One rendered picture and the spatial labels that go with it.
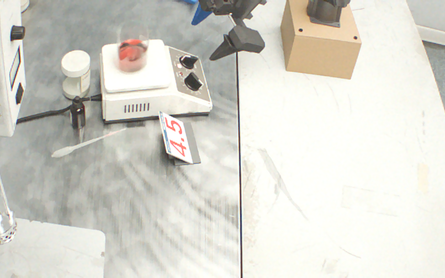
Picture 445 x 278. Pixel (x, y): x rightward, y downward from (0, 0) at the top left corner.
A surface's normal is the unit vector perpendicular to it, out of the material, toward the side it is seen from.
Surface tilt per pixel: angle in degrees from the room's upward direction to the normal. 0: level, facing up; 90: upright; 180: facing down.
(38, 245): 0
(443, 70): 0
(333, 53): 90
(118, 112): 90
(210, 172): 0
